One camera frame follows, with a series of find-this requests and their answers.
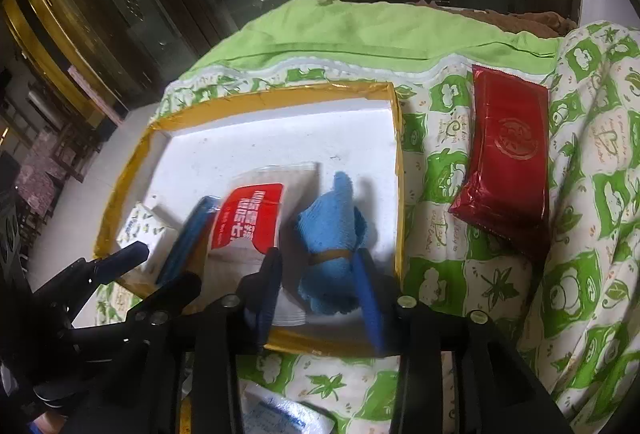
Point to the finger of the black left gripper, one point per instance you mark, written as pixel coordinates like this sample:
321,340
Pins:
70,289
148,319

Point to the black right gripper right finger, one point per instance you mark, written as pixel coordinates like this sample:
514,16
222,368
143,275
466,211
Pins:
377,293

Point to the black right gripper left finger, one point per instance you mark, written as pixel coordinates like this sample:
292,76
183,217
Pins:
259,295

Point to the person's left hand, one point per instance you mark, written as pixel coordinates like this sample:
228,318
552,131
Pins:
49,422

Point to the white foam tray gold rim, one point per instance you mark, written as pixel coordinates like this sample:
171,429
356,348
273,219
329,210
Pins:
351,126

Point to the white lemon print tissue pack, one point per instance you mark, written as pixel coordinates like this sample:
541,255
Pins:
143,225

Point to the white blue label packet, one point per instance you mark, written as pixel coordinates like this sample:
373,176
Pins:
264,411

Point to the blue cloth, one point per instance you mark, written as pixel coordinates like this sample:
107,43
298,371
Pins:
331,229

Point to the white red label snack bag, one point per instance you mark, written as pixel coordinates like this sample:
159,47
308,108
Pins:
257,214

